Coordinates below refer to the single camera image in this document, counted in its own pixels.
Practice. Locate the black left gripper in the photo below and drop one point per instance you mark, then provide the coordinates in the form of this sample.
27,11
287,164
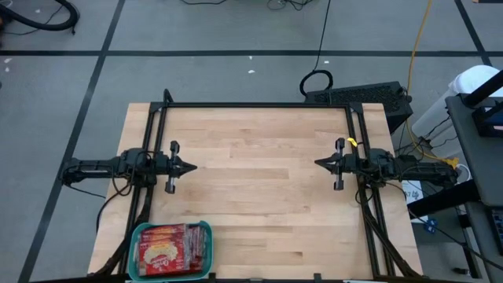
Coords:
174,147

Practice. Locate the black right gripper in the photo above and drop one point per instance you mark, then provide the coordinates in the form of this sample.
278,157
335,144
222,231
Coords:
339,184

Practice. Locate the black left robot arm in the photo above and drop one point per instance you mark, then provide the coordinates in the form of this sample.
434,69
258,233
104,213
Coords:
98,165

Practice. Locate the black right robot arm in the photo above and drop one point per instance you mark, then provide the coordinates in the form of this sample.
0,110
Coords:
416,169

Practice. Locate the black computer case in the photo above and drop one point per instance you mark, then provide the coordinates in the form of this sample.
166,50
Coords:
365,96

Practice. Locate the white paper sheet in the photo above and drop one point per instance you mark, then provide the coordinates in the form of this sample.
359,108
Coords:
412,194

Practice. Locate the teal plastic basket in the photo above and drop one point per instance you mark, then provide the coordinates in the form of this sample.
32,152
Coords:
131,267

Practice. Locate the small blue object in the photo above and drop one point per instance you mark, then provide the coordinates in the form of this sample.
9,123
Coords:
431,225

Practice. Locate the black desk crossbar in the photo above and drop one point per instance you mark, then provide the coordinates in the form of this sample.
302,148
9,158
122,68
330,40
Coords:
444,198

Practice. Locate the grey desk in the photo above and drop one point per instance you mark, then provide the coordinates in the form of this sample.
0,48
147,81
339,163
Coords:
483,173

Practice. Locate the white bin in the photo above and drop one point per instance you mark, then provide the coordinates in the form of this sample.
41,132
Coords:
467,78

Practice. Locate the small black floor object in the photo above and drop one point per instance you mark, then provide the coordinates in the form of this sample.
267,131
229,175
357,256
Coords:
460,270

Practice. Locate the black keyboard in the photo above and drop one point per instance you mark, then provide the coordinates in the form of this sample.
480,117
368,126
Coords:
498,232

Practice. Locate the black aluminium table frame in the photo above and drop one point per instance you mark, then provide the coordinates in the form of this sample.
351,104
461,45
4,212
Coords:
255,105

